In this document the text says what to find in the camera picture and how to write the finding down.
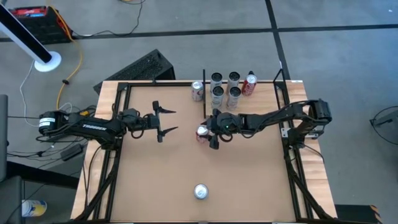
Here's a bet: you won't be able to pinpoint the black crate red lid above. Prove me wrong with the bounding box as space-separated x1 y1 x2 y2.
8 6 74 45

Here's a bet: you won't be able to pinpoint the black white pole stand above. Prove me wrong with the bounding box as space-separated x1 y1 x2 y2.
0 2 62 73

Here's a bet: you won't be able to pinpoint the black floor cable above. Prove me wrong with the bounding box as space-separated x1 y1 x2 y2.
73 0 144 38

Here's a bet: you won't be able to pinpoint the black aluminium table frame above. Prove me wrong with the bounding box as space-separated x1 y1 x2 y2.
74 80 333 223

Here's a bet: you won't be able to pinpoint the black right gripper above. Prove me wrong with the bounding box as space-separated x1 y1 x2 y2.
200 109 241 150

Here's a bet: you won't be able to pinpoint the red Coca-Cola can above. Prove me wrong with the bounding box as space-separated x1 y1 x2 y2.
195 125 212 144
241 73 258 97

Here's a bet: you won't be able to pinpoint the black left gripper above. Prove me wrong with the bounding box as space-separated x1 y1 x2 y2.
124 100 179 144

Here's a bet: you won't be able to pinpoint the white yellow can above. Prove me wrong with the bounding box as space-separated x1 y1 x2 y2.
21 199 48 218

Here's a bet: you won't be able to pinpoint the black metal shelf frame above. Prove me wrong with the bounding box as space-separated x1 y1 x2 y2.
201 68 292 119

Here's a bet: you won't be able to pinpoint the black power adapter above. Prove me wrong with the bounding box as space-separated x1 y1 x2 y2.
60 144 84 162

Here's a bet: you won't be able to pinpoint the yellow cable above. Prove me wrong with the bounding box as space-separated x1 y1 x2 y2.
46 0 91 118

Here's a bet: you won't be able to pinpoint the white cable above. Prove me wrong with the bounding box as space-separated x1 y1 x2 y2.
19 60 74 128

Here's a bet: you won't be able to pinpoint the wooden shelf board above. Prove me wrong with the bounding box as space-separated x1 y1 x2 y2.
204 82 285 118

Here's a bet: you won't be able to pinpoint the silver Diet Coke can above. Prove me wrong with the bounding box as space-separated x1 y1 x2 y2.
193 184 209 200
190 80 205 102

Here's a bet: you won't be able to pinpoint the tall Celsius can blue print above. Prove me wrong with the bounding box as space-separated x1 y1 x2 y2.
210 85 225 110
210 72 223 90

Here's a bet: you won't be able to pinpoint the black box orange stripes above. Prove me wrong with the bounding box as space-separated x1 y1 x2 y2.
334 203 383 224

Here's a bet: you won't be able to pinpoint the tall Celsius can pink print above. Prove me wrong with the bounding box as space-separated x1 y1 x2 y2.
227 71 241 89
226 86 243 110

